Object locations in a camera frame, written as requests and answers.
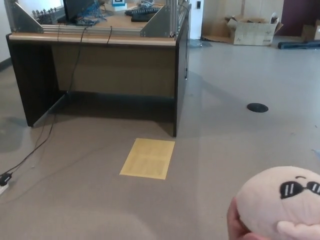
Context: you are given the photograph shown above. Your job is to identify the yellow paper sheet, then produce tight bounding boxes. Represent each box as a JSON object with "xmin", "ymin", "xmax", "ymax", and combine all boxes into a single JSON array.
[{"xmin": 119, "ymin": 138, "xmax": 176, "ymax": 180}]

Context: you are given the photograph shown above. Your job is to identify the small closed cardboard box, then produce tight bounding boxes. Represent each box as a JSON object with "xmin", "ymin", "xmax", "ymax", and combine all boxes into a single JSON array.
[{"xmin": 301, "ymin": 19, "xmax": 320, "ymax": 42}]

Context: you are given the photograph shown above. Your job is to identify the blue cable bundle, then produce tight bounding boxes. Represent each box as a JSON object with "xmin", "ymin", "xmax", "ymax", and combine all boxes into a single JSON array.
[{"xmin": 76, "ymin": 2, "xmax": 108, "ymax": 27}]

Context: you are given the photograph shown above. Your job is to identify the black metal bracket row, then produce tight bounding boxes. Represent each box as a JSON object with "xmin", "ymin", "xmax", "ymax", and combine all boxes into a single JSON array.
[{"xmin": 31, "ymin": 8, "xmax": 63, "ymax": 23}]

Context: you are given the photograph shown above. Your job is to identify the aluminium extrusion frame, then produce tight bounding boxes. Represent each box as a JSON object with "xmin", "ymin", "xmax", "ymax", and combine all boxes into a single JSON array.
[{"xmin": 6, "ymin": 0, "xmax": 192, "ymax": 39}]

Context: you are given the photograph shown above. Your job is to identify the black monitor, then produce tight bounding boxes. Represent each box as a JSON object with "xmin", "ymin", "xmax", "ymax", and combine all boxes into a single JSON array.
[{"xmin": 56, "ymin": 0, "xmax": 97, "ymax": 25}]

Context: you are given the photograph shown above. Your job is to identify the thin black hanging cable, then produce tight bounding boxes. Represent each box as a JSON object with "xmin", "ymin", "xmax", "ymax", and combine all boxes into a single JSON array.
[{"xmin": 184, "ymin": 4, "xmax": 189, "ymax": 81}]

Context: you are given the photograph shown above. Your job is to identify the pink plush dumpling with sunglasses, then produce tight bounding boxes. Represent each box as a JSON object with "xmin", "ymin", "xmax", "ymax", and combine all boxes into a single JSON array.
[{"xmin": 234, "ymin": 165, "xmax": 320, "ymax": 240}]

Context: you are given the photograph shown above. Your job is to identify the dark wooden desk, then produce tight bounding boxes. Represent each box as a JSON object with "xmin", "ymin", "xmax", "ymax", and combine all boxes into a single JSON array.
[{"xmin": 5, "ymin": 2, "xmax": 193, "ymax": 138}]

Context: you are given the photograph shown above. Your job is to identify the black round floor cover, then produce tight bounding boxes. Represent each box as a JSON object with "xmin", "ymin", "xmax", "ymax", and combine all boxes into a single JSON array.
[{"xmin": 246, "ymin": 102, "xmax": 269, "ymax": 113}]

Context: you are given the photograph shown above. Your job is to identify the open cardboard box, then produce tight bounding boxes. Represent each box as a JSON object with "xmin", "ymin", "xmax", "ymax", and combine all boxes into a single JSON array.
[{"xmin": 226, "ymin": 14, "xmax": 285, "ymax": 47}]

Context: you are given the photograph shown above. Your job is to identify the white box with tag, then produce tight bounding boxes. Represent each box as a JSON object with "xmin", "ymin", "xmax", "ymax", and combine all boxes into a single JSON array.
[{"xmin": 109, "ymin": 0, "xmax": 129, "ymax": 12}]

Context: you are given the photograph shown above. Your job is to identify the long black power cable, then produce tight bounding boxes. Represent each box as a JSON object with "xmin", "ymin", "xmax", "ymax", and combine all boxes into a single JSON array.
[{"xmin": 7, "ymin": 26, "xmax": 88, "ymax": 176}]

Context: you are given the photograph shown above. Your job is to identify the black flat case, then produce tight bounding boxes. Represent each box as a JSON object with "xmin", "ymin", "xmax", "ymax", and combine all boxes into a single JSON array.
[{"xmin": 131, "ymin": 12, "xmax": 157, "ymax": 23}]

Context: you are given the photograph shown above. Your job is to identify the clear plastic wrap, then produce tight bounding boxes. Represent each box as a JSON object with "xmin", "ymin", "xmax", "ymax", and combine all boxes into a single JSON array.
[{"xmin": 188, "ymin": 38, "xmax": 213, "ymax": 48}]

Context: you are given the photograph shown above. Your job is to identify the black keyboard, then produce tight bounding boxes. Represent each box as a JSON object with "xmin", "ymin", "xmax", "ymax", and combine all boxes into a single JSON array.
[{"xmin": 124, "ymin": 6, "xmax": 161, "ymax": 16}]

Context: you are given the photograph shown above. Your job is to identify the person's bare hand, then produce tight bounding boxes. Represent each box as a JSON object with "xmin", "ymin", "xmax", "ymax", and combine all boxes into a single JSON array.
[{"xmin": 226, "ymin": 196, "xmax": 266, "ymax": 240}]

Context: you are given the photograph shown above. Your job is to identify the dark blue foam piece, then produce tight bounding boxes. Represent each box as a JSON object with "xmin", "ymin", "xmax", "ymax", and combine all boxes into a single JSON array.
[{"xmin": 277, "ymin": 39, "xmax": 320, "ymax": 50}]

